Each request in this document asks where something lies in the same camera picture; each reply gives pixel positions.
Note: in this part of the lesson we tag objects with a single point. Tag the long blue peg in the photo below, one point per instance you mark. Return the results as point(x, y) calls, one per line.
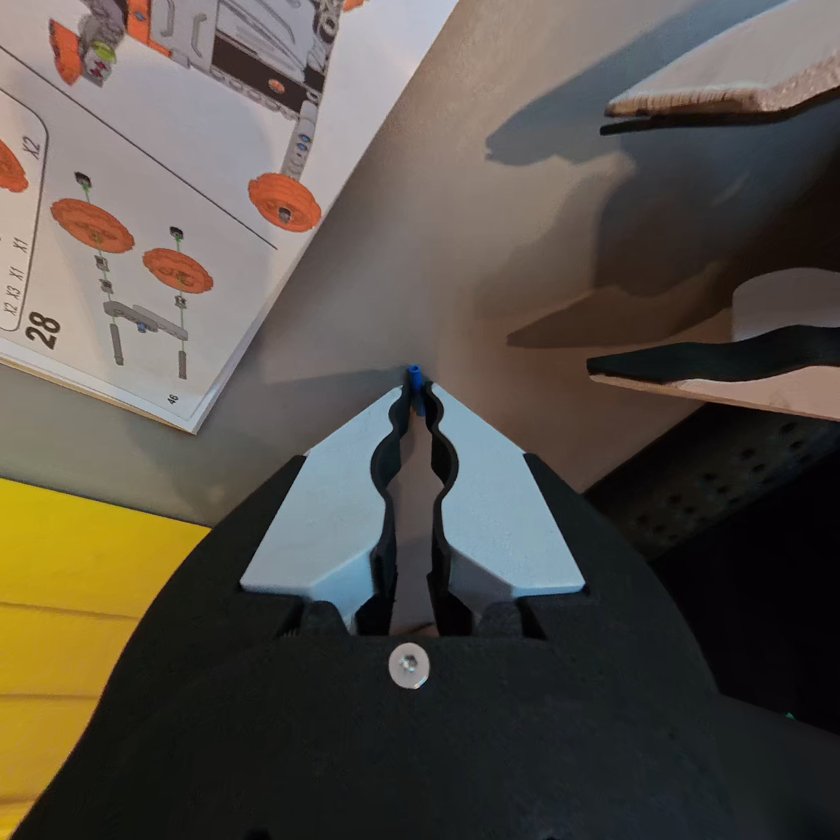
point(414, 380)

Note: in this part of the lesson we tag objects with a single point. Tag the grey desk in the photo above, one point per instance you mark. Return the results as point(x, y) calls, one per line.
point(459, 262)

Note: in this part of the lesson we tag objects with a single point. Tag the yellow plastic bin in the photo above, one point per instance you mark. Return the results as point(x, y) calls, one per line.
point(65, 590)

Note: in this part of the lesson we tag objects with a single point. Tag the instruction booklet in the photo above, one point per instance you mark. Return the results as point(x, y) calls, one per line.
point(216, 216)

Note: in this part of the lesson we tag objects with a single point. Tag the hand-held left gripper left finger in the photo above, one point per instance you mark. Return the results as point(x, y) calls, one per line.
point(321, 518)

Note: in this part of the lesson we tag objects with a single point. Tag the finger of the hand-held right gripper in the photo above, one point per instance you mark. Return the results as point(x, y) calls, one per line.
point(800, 394)
point(754, 65)

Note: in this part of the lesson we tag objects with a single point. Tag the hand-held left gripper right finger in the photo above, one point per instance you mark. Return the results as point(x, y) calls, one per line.
point(499, 518)

